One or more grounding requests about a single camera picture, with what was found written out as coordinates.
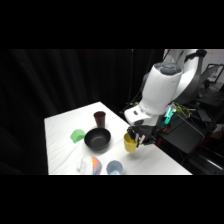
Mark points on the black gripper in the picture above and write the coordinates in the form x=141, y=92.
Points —
x=148, y=135

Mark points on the yellow plastic cup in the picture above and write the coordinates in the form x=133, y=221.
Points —
x=129, y=144

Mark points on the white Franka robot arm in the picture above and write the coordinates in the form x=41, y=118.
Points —
x=163, y=86

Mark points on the light blue cup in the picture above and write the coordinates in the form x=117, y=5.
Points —
x=114, y=167

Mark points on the black bowl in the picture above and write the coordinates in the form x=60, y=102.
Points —
x=97, y=138

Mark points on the dark red cup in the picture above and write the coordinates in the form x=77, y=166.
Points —
x=99, y=120

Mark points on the multicolour striped bowl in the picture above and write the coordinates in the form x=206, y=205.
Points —
x=90, y=165

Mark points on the green plastic cup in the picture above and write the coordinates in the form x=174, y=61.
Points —
x=77, y=136

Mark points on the small green light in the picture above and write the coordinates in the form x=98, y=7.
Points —
x=169, y=116

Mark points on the black robot stand platform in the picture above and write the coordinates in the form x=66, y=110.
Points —
x=183, y=135

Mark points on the open laptop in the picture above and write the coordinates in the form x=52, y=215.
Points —
x=215, y=77

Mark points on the black curtain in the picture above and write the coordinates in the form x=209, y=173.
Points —
x=36, y=86

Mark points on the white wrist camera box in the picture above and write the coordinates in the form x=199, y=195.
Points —
x=135, y=114

